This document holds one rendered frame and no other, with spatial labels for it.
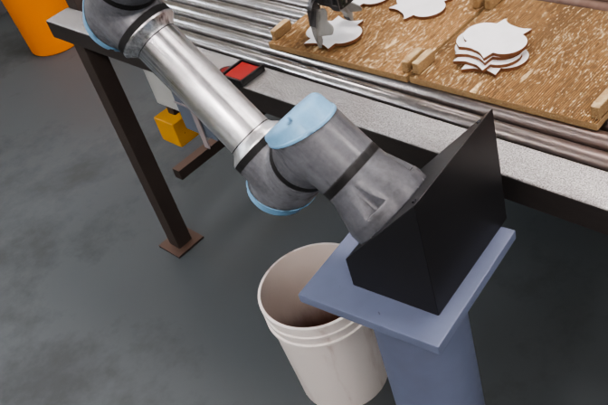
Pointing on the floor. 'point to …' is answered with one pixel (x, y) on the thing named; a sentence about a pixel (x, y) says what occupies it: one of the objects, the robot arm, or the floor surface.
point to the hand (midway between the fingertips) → (333, 32)
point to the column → (414, 327)
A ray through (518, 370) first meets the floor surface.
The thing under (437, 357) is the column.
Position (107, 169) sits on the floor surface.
